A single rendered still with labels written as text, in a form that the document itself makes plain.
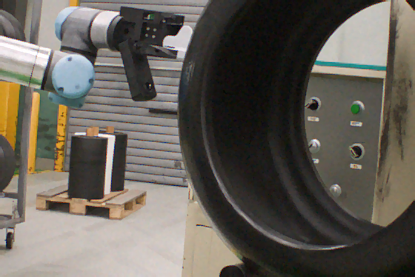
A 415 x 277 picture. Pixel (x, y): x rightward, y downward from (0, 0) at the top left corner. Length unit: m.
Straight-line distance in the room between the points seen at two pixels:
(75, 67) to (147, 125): 9.47
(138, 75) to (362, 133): 0.69
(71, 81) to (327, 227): 0.51
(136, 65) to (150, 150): 9.40
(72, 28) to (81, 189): 6.20
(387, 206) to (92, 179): 6.32
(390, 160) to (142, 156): 9.48
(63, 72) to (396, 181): 0.63
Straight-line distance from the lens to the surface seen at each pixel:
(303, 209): 1.57
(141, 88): 1.57
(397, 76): 1.63
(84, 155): 7.81
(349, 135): 2.10
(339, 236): 1.54
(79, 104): 1.68
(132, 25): 1.60
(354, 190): 2.10
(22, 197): 6.05
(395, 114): 1.63
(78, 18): 1.67
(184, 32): 1.51
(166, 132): 10.91
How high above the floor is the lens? 1.19
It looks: 3 degrees down
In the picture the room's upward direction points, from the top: 5 degrees clockwise
